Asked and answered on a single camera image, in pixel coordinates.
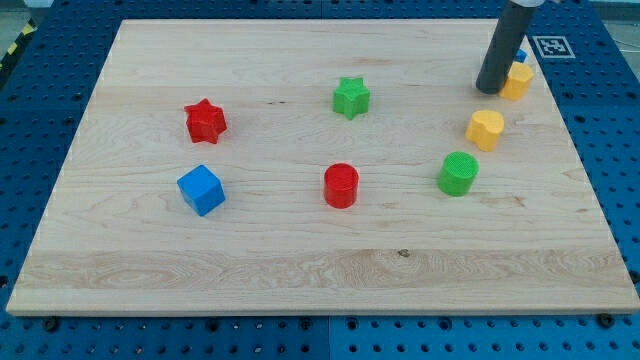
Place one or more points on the green cylinder block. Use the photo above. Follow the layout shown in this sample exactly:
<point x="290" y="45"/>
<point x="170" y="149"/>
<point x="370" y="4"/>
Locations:
<point x="457" y="173"/>

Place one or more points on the light wooden board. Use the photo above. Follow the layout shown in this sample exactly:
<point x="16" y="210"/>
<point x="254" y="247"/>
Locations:
<point x="118" y="239"/>

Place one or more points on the yellow hexagon block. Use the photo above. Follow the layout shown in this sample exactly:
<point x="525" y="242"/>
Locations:
<point x="517" y="82"/>

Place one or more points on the red star block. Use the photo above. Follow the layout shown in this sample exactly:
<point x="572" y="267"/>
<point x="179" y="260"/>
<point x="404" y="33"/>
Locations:
<point x="205" y="121"/>

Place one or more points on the small blue block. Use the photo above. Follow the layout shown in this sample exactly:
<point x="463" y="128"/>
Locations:
<point x="520" y="56"/>

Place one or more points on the red cylinder block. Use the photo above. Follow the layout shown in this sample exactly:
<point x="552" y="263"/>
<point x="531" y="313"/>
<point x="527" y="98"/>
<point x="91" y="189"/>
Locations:
<point x="341" y="182"/>

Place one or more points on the blue cube block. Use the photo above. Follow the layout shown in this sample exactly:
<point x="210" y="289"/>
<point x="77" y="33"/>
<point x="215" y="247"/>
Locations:
<point x="201" y="189"/>

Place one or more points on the white fiducial marker tag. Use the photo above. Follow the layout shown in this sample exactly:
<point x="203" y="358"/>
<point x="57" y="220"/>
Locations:
<point x="553" y="47"/>

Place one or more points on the yellow heart block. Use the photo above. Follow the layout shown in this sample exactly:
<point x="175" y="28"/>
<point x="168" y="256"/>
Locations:
<point x="485" y="128"/>

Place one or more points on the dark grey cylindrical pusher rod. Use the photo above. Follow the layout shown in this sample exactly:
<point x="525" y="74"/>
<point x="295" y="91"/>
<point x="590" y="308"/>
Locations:
<point x="508" y="35"/>

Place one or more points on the green star block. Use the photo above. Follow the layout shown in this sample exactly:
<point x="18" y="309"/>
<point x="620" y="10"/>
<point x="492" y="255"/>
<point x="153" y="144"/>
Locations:
<point x="351" y="97"/>

